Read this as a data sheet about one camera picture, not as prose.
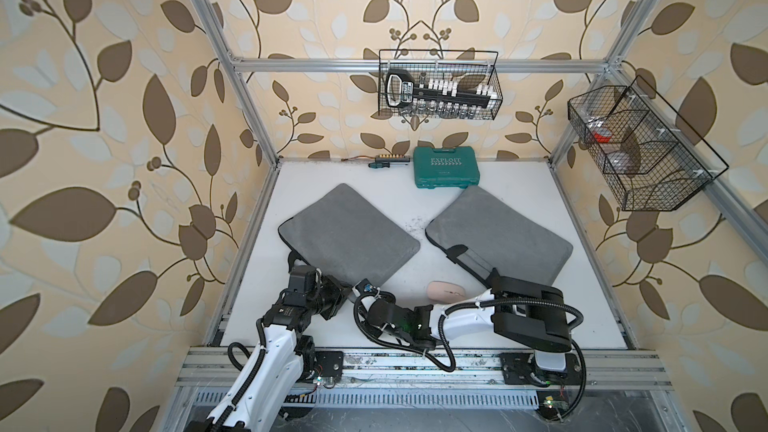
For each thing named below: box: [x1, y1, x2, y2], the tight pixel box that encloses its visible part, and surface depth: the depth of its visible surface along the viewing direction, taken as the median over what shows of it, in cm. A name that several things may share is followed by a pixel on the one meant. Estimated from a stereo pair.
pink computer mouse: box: [426, 281, 466, 303], surface depth 89 cm
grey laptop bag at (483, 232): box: [425, 186, 573, 286], surface depth 96 cm
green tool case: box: [413, 146, 480, 189], surface depth 116 cm
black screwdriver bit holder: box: [368, 154, 411, 168], surface depth 122 cm
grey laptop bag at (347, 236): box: [278, 184, 421, 286], surface depth 96 cm
